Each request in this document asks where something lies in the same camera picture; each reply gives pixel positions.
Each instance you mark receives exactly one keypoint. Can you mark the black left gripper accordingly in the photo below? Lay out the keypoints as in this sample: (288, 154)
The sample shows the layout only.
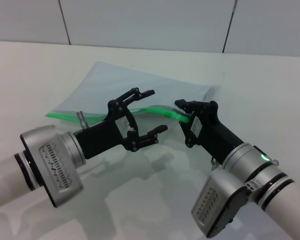
(102, 135)

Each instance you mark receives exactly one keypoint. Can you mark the clear document bag green zip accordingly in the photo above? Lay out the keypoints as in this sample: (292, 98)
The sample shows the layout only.
(140, 80)

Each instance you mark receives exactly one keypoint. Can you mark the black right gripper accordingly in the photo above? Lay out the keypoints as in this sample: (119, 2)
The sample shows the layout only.
(215, 135)

